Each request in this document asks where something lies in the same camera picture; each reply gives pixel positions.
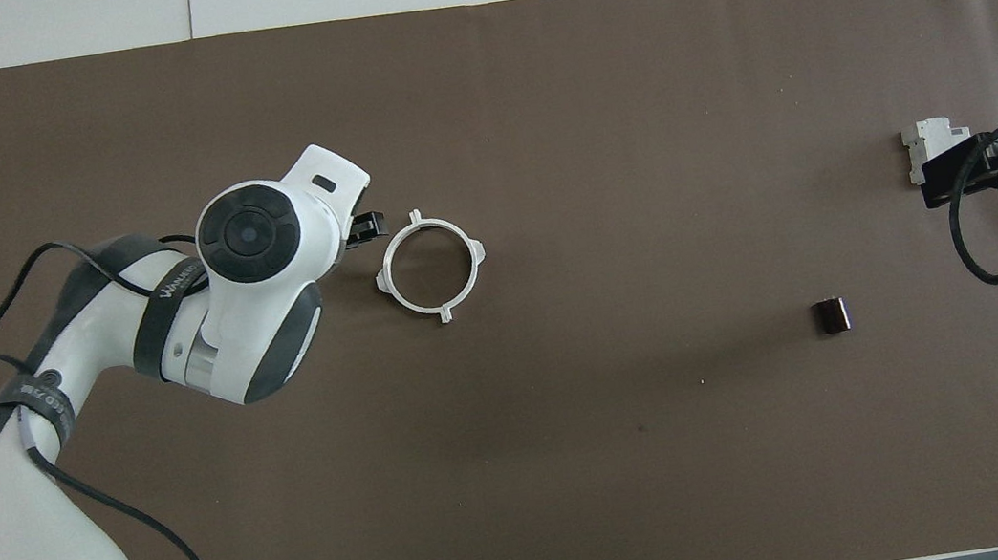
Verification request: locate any dark brown short cylinder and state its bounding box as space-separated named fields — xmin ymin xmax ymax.
xmin=811 ymin=296 xmax=853 ymax=337

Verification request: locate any white half ring pipe clamp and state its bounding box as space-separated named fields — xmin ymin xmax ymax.
xmin=413 ymin=203 xmax=494 ymax=326
xmin=366 ymin=208 xmax=453 ymax=332

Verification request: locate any brown table mat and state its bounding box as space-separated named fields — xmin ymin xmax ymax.
xmin=0 ymin=0 xmax=998 ymax=560

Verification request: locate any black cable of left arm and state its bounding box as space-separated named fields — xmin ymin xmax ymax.
xmin=0 ymin=223 xmax=248 ymax=560

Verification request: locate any grey circuit breaker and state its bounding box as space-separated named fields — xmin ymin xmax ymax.
xmin=900 ymin=114 xmax=978 ymax=187

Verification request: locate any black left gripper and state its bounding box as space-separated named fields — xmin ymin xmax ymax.
xmin=335 ymin=209 xmax=389 ymax=254

